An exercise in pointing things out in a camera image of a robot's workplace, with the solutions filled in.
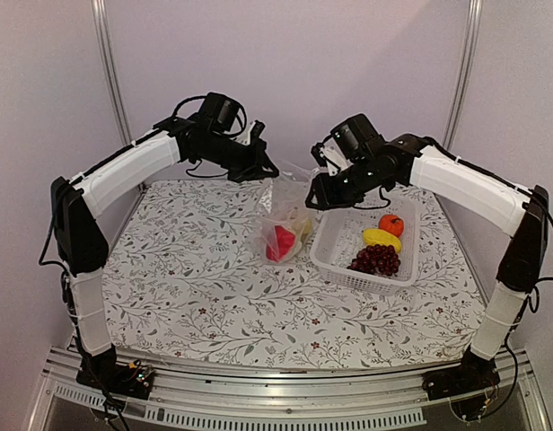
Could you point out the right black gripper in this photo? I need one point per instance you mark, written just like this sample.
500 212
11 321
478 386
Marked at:
328 197

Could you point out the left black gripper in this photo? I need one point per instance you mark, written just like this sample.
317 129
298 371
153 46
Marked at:
254 170

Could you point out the yellow corn front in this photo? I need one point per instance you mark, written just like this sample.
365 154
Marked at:
303 228

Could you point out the clear zip top bag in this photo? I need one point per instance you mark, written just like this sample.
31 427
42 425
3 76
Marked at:
281 202

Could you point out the yellow lemon back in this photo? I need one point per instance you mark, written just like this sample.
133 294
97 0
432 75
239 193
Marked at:
372 237

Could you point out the red bell pepper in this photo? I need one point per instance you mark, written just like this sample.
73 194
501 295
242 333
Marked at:
280 245

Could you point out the orange mandarin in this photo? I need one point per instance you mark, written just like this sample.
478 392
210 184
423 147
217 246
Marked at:
392 224

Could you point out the dark red grapes bunch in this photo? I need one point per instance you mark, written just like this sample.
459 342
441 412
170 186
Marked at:
376 260

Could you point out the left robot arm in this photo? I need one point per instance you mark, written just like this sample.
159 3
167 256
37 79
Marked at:
77 203

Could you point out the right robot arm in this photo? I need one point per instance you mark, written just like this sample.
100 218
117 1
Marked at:
520 213

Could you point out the white plastic basket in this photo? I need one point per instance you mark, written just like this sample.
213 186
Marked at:
343 256

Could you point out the floral tablecloth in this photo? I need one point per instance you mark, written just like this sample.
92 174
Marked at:
184 281

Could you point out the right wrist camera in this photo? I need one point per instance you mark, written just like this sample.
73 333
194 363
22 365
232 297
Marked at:
355 137

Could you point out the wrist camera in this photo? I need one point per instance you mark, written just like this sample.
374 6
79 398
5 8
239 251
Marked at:
355 137
219 111

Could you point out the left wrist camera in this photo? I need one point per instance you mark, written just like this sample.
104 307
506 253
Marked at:
219 111

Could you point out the left aluminium post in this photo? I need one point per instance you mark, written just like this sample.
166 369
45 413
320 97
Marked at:
102 29

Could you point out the aluminium post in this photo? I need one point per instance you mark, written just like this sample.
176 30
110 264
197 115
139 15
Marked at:
468 52
102 29

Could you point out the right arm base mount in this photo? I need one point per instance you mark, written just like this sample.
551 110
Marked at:
471 386

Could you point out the right aluminium post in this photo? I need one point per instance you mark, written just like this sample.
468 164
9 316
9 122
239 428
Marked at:
468 52

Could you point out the aluminium front rail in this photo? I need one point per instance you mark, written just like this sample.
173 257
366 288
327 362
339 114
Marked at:
194 395

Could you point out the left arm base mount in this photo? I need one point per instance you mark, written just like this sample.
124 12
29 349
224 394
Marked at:
133 380

